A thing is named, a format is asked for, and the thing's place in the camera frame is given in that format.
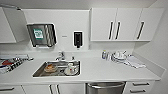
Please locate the stainless steel dishwasher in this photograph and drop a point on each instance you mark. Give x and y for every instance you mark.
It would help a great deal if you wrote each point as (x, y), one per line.
(105, 88)

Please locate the black soap dispenser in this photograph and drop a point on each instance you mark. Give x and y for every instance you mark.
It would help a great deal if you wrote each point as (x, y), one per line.
(77, 38)

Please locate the blue dish soap bottle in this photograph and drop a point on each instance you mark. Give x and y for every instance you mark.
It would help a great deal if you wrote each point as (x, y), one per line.
(105, 55)

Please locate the white cup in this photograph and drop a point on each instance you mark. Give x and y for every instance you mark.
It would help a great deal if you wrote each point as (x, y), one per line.
(71, 66)

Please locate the chrome sink faucet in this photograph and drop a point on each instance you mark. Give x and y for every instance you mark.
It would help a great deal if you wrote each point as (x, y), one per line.
(60, 56)

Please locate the white plate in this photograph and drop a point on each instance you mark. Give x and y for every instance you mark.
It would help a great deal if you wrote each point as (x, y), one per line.
(75, 72)

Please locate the stack of white dishes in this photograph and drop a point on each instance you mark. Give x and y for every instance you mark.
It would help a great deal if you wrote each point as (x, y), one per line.
(119, 57)

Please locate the orange bowl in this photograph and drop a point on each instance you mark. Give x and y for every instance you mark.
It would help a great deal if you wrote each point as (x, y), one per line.
(50, 68)

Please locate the steel paper towel dispenser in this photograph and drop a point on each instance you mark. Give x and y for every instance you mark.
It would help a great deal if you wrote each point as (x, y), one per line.
(41, 35)

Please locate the steel kitchen sink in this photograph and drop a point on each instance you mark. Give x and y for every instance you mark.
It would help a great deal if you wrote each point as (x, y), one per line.
(40, 73)

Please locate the white dish cloth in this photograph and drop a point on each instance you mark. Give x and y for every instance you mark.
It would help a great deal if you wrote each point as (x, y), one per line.
(135, 62)

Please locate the white base cabinet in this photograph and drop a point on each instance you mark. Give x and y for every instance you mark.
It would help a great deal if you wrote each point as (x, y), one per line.
(36, 89)

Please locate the red kitchen item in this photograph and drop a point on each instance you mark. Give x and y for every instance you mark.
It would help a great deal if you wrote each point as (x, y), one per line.
(6, 62)

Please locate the white wall cabinet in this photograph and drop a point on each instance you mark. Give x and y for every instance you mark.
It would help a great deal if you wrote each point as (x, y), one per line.
(126, 23)
(10, 28)

